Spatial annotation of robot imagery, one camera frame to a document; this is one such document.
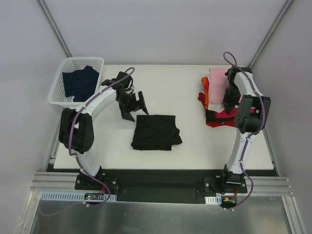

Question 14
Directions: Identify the magenta t shirt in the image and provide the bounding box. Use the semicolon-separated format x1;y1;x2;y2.
201;77;237;123

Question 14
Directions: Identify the red t shirt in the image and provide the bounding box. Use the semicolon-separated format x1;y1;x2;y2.
197;93;234;128

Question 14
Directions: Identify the white plastic laundry basket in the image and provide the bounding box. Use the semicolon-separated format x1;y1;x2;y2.
48;57;104;109

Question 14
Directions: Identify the pink t shirt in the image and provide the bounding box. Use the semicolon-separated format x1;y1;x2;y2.
209;68;229;104

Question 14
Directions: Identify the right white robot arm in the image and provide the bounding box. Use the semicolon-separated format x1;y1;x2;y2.
219;66;271;193

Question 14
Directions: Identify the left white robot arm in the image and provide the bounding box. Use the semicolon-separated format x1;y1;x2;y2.
58;67;149;190

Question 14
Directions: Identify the navy blue t shirt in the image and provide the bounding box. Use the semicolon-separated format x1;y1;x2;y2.
62;66;99;102

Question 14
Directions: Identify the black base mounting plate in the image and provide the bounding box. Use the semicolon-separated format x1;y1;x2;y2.
75;169;247;204

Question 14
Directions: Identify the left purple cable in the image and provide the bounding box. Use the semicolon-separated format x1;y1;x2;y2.
39;67;136;216

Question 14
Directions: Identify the right white cable duct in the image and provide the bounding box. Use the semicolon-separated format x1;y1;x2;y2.
205;196;222;205

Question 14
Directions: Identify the white cable duct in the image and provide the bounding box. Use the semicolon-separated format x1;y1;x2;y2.
205;196;222;205
41;192;117;202

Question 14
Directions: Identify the left white cable duct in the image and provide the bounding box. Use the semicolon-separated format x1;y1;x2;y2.
41;192;117;202

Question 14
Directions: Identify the aluminium frame rail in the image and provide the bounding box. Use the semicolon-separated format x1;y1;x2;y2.
30;172;294;196

